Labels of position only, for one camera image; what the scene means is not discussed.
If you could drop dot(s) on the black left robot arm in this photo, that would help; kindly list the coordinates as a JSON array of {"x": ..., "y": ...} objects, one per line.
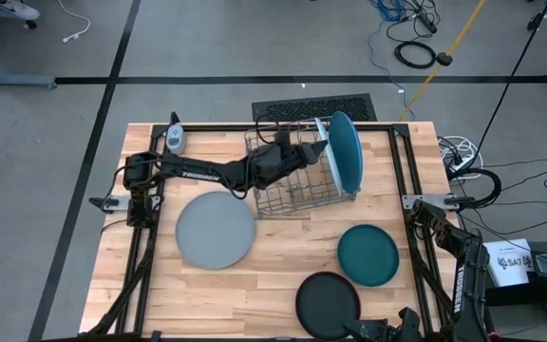
[{"x": 197, "y": 172}]

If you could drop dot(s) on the grey desk foot bar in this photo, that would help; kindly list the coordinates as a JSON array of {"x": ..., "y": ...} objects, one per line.
[{"x": 12, "y": 81}]

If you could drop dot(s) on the small teal plate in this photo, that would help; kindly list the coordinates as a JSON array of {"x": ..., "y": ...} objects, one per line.
[{"x": 368, "y": 255}]

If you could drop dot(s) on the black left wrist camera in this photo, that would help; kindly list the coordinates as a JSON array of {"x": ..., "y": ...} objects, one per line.
[{"x": 283, "y": 140}]

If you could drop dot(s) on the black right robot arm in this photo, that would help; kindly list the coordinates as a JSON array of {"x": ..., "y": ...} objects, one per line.
[{"x": 463, "y": 290}]

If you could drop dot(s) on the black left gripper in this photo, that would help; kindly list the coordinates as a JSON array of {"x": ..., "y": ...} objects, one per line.
[{"x": 278, "y": 164}]

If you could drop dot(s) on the white power strip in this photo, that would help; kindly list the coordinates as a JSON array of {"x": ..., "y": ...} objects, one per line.
[{"x": 463, "y": 164}]

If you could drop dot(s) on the black round plug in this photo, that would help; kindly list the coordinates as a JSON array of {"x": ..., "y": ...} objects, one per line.
[{"x": 444, "y": 59}]

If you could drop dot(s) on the large grey plate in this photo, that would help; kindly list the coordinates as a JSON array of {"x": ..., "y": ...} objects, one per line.
[{"x": 215, "y": 230}]

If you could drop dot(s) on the white printed paper sheet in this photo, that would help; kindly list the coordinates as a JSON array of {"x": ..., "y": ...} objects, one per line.
[{"x": 506, "y": 275}]

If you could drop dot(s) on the small black plate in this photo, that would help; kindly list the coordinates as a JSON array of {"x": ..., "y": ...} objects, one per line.
[{"x": 323, "y": 304}]

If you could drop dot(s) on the black table frame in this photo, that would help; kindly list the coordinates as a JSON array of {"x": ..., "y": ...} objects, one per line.
[{"x": 207, "y": 127}]

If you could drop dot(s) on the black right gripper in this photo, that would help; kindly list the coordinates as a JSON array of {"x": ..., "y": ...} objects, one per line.
[{"x": 404, "y": 328}]

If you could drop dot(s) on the black power strip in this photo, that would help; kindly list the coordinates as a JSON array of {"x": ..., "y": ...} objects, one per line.
[{"x": 426, "y": 21}]

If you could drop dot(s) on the person's foot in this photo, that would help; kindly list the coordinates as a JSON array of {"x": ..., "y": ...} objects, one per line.
[{"x": 17, "y": 9}]

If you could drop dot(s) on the white remote control box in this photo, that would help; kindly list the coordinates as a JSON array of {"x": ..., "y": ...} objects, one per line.
[{"x": 175, "y": 140}]

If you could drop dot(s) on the black cart shelf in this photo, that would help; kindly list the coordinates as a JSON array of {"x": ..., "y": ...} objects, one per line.
[{"x": 530, "y": 294}]

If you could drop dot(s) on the large blue plate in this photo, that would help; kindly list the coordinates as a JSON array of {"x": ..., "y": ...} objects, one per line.
[{"x": 345, "y": 152}]

